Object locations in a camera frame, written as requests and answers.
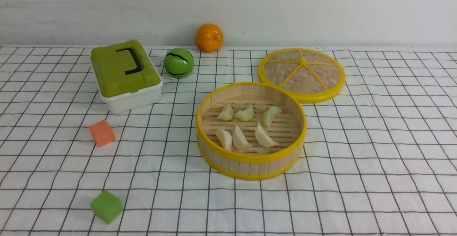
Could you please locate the green foam cube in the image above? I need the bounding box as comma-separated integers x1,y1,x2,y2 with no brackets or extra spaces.
90,190,124,225

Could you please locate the orange toy fruit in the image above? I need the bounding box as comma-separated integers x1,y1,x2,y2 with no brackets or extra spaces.
195,24,224,53

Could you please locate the bamboo steamer lid yellow rim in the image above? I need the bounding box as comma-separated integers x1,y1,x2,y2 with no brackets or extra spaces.
258,48,346,103

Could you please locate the white grid tablecloth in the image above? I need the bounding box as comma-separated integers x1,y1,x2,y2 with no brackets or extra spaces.
0,45,457,236

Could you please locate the green toy watermelon ball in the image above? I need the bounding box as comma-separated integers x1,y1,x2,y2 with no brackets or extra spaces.
164,48,195,78

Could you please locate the white dumpling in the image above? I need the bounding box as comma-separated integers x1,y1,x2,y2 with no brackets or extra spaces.
255,122,279,148
215,129,233,151
232,125,252,150

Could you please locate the bamboo steamer tray yellow rim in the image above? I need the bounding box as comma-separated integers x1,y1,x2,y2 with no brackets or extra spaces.
196,82,307,181

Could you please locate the orange foam cube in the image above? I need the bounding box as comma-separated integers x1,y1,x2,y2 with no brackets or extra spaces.
89,120,116,148

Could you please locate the green lid white box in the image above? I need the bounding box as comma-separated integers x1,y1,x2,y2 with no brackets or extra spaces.
90,39,163,114

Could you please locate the green dumpling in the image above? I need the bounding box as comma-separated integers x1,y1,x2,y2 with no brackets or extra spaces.
262,106,282,128
217,103,235,121
234,103,254,122

